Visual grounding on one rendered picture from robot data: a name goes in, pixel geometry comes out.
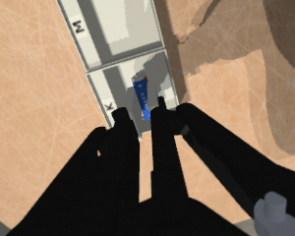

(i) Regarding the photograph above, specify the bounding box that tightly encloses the blue battery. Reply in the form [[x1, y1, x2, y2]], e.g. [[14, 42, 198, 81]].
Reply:
[[131, 74, 150, 120]]

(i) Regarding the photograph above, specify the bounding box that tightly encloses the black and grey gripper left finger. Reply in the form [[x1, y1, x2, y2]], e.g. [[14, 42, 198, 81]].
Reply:
[[5, 87, 142, 236]]

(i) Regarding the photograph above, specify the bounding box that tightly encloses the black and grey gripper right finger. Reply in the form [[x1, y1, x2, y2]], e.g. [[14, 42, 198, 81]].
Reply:
[[147, 80, 295, 236]]

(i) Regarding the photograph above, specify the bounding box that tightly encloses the grey three-compartment bin rack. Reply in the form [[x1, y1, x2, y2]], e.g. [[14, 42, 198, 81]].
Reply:
[[55, 0, 179, 129]]

